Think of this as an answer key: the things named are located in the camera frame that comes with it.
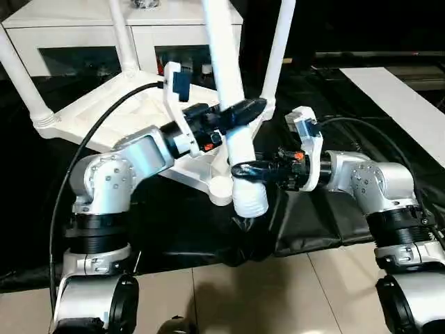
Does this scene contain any white cabinet with glass doors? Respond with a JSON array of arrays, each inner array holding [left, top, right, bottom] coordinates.
[[2, 0, 244, 79]]

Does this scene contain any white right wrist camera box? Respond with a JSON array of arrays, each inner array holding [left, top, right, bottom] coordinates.
[[286, 106, 325, 193]]

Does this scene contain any white plastic table leg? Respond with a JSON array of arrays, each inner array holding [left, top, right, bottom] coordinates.
[[200, 0, 270, 218], [108, 0, 141, 79], [260, 0, 297, 118], [0, 26, 55, 127]]

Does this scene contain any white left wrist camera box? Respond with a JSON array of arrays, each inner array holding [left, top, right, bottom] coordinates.
[[161, 62, 193, 158]]

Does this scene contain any white plastic table top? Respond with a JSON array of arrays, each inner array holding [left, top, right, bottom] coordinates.
[[33, 68, 276, 207]]

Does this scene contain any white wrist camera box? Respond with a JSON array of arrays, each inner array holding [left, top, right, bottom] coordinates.
[[286, 106, 325, 193], [161, 62, 193, 158]]

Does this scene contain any black work mat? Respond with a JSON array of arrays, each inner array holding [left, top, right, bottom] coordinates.
[[0, 66, 445, 293]]

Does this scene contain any white side table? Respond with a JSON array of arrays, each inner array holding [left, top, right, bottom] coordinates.
[[339, 67, 445, 169]]

